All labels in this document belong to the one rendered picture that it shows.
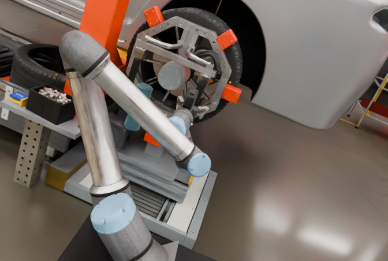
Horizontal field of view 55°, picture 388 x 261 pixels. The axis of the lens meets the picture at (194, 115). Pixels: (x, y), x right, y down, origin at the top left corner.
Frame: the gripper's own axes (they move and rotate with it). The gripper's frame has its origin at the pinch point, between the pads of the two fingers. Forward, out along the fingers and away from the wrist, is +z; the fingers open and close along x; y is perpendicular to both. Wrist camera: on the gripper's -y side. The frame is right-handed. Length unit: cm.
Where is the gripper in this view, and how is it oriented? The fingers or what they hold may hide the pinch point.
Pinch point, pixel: (194, 100)
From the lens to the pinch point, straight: 175.2
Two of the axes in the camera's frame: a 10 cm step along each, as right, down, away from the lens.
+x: 9.2, 3.8, -0.8
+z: 2.1, -3.0, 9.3
